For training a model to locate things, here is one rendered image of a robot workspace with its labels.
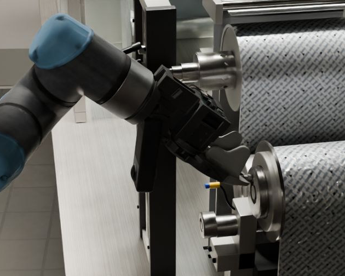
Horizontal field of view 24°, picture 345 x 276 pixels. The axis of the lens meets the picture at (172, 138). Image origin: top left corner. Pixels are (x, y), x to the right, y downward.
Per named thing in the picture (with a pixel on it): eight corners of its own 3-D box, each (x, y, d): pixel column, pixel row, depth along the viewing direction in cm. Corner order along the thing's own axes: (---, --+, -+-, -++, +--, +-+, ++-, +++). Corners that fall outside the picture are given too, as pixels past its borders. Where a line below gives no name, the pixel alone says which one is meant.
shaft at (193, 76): (159, 79, 133) (159, 62, 132) (194, 76, 134) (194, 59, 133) (162, 87, 131) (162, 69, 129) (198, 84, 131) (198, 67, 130)
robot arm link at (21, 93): (-34, 135, 102) (14, 81, 97) (0, 98, 112) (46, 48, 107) (12, 175, 104) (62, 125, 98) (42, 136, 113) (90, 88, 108)
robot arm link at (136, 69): (98, 113, 102) (92, 87, 109) (126, 131, 104) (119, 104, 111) (134, 69, 100) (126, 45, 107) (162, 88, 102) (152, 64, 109)
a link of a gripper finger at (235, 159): (275, 170, 111) (225, 134, 107) (247, 200, 112) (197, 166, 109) (269, 159, 114) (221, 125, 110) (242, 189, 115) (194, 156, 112)
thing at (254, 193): (251, 222, 117) (243, 173, 119) (264, 221, 118) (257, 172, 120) (263, 213, 110) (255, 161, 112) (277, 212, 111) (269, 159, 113)
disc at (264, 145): (260, 244, 121) (248, 148, 124) (263, 244, 121) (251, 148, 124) (287, 240, 107) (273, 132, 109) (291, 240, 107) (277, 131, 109)
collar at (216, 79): (192, 81, 136) (193, 46, 133) (226, 79, 137) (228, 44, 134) (200, 97, 131) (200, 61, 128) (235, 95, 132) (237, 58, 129)
